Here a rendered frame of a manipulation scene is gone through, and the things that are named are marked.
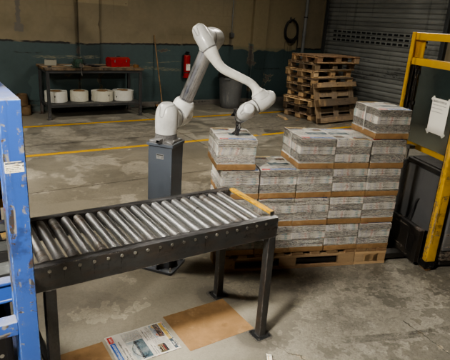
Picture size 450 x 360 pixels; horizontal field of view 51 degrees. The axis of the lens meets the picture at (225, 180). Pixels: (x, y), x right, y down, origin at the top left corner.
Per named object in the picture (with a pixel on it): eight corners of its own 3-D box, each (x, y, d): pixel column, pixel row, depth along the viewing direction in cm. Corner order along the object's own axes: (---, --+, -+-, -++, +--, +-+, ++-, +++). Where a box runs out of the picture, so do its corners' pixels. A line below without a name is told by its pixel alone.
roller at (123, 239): (104, 217, 263) (103, 208, 262) (136, 252, 226) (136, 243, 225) (95, 218, 261) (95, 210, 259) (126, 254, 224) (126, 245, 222)
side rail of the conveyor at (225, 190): (225, 203, 313) (226, 186, 310) (229, 206, 309) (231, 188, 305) (8, 242, 243) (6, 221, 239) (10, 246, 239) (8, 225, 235)
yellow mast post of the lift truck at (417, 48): (377, 223, 447) (412, 31, 390) (385, 223, 449) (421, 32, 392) (382, 227, 438) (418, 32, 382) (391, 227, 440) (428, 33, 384)
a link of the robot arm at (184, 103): (160, 121, 344) (173, 116, 363) (178, 132, 341) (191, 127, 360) (201, 22, 311) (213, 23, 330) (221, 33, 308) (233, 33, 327)
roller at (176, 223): (157, 208, 280) (157, 200, 279) (195, 239, 243) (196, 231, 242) (149, 209, 278) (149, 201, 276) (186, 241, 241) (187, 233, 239)
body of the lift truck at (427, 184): (390, 233, 451) (405, 153, 425) (438, 231, 463) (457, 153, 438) (436, 269, 387) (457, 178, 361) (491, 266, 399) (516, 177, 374)
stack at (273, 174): (206, 250, 394) (211, 155, 367) (333, 243, 421) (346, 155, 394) (215, 273, 358) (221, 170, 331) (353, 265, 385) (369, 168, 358)
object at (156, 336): (161, 321, 298) (161, 320, 297) (181, 348, 275) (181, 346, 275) (103, 339, 278) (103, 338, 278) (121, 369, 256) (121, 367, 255)
